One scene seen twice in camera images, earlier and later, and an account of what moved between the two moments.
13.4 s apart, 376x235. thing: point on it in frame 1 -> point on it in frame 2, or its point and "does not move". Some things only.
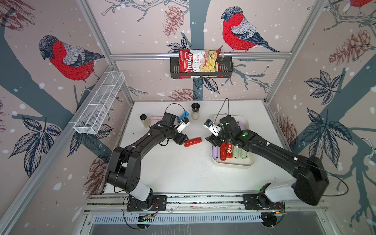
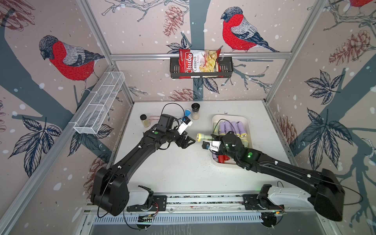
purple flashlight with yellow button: (242, 126) does not move
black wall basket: (226, 69) does not move
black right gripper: (212, 141) -> (221, 138)
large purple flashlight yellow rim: (216, 152) does not move
